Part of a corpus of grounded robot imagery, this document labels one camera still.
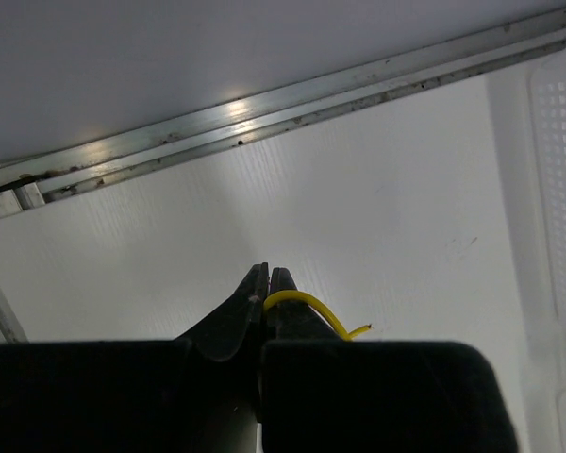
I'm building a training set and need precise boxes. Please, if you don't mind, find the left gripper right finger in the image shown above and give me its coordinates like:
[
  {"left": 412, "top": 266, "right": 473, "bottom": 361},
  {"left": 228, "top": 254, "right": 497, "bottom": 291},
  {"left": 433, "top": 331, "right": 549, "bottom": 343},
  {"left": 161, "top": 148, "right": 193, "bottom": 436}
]
[{"left": 262, "top": 266, "right": 341, "bottom": 345}]

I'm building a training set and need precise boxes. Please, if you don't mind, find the aluminium side rail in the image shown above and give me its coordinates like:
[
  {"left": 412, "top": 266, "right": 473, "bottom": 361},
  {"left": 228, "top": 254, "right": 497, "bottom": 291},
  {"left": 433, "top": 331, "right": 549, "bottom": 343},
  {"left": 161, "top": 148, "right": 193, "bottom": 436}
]
[{"left": 0, "top": 6, "right": 566, "bottom": 219}]

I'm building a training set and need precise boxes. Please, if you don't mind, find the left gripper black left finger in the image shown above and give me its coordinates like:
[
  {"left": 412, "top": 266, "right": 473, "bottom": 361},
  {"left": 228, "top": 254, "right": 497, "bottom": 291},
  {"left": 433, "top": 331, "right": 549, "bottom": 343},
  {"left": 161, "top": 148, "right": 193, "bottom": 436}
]
[{"left": 176, "top": 262, "right": 269, "bottom": 362}]

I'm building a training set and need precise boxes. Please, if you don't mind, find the left white plastic basket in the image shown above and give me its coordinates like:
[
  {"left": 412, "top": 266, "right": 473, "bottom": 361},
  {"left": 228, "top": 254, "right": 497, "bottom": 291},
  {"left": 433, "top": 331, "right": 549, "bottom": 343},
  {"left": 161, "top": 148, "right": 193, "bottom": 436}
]
[{"left": 483, "top": 44, "right": 566, "bottom": 453}]

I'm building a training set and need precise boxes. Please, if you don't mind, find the yellow wire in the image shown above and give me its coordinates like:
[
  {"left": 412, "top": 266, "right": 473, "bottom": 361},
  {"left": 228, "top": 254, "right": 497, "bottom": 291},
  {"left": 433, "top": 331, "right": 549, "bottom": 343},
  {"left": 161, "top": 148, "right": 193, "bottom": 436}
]
[{"left": 262, "top": 290, "right": 374, "bottom": 342}]

